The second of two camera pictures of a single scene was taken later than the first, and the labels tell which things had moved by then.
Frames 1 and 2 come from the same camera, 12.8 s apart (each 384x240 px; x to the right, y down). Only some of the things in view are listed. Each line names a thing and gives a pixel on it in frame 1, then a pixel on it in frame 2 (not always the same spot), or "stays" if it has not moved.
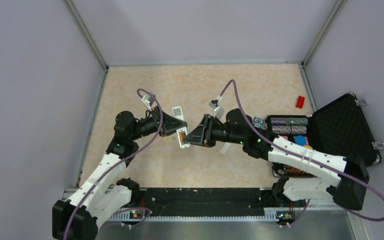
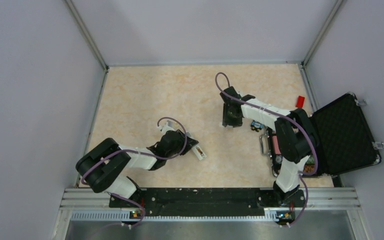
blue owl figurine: x=258 y=122 stays
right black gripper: x=203 y=134 -> x=227 y=121
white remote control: x=177 y=112 -> x=198 y=151
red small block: x=300 y=102 stays
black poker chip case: x=339 y=127 stays
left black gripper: x=170 y=124 -> x=190 y=143
